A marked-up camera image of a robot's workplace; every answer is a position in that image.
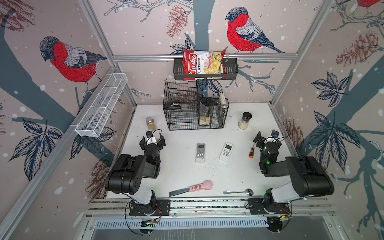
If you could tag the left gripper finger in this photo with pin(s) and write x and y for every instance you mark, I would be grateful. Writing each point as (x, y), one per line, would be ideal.
(162, 142)
(143, 143)

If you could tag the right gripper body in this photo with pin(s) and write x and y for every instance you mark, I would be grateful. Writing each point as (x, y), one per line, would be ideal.
(267, 144)

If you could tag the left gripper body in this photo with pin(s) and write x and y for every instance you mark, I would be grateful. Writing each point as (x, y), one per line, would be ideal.
(152, 144)

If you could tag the white remote control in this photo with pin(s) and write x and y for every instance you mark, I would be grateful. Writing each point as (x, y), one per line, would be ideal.
(200, 153)
(226, 152)

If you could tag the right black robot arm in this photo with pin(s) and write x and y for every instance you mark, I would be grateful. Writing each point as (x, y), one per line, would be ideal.
(308, 178)

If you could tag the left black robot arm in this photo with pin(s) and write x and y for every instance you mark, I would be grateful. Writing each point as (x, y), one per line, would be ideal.
(126, 176)

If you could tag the orange black screwdriver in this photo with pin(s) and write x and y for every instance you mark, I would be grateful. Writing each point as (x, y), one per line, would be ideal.
(251, 153)

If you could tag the brown spice jar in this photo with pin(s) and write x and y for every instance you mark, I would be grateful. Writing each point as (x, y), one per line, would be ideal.
(151, 124)

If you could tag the black lid shaker jar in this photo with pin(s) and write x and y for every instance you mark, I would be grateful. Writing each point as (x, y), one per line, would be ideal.
(244, 122)

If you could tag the black stapler in basket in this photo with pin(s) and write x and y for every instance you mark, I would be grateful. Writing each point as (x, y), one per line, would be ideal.
(175, 105)

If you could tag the metal spoon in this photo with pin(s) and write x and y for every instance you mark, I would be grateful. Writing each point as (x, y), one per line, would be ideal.
(247, 192)

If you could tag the red cassava chips bag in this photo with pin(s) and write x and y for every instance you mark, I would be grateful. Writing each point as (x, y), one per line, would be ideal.
(203, 62)

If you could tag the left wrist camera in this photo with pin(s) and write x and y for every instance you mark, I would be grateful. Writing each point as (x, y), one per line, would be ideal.
(150, 138)

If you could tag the black wire basket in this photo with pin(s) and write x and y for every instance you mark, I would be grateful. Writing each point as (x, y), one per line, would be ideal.
(204, 105)

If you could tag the white wire wall shelf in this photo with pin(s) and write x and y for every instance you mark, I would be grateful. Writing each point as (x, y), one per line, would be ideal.
(98, 113)

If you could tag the pink handled knife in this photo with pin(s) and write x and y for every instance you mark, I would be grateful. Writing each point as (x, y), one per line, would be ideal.
(207, 185)

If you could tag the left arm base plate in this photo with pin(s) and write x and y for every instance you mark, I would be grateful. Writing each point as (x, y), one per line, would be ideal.
(155, 208)

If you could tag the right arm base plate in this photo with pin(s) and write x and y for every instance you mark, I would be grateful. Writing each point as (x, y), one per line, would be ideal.
(259, 206)

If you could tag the black wall shelf basket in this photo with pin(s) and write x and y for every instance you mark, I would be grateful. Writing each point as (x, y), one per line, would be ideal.
(230, 67)

